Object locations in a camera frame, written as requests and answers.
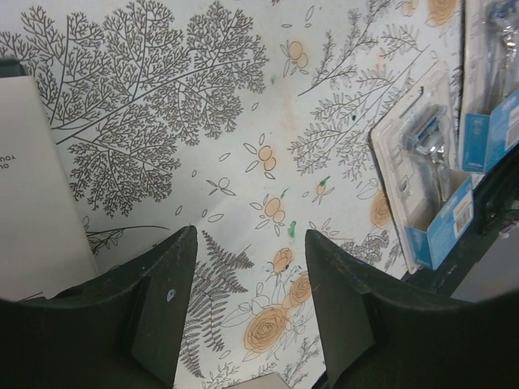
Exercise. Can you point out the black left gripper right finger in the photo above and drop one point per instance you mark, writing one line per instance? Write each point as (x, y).
(380, 332)

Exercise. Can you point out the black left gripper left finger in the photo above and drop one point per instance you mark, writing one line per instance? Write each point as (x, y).
(122, 329)

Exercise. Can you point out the clear blue razor blister pack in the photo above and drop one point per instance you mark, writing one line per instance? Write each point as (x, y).
(431, 200)

